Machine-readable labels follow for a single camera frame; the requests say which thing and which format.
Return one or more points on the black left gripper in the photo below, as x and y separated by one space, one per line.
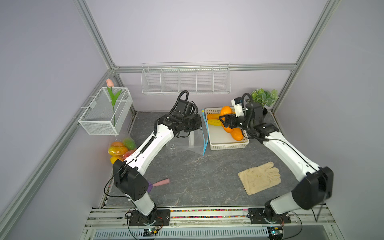
198 123

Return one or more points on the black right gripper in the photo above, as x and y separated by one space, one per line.
232 117

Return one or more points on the orange mango top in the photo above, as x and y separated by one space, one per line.
237 134

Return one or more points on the small yellow mango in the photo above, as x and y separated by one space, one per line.
214 122

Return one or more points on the orange wrinkled small mango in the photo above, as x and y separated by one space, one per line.
213 116

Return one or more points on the spare clear zip-top bag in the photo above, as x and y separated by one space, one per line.
196 142

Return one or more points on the green mango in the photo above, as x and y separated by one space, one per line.
129 143

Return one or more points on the red yellow mango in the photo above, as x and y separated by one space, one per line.
127 154

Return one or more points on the clear zip-top bag blue zipper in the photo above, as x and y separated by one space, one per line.
120 138

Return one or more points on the large orange mango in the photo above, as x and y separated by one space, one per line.
117 144

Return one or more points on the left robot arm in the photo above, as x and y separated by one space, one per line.
128 175

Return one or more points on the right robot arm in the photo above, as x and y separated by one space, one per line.
315 183

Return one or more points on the white perforated plastic basket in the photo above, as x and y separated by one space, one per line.
219 139

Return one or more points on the green artificial plant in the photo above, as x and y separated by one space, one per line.
265 98

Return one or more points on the beige work glove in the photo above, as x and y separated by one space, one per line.
258 179

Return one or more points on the purple pink scoop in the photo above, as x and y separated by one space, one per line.
157 184

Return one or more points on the pink artificial tulip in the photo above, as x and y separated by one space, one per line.
114 97

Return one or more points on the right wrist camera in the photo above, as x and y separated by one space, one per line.
238 106

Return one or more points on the white wire wall shelf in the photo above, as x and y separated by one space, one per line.
195 77

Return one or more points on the white mesh wall basket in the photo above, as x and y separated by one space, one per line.
97 118

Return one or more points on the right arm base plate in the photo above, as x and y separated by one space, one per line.
267 216

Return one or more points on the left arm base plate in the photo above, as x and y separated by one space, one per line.
158 217

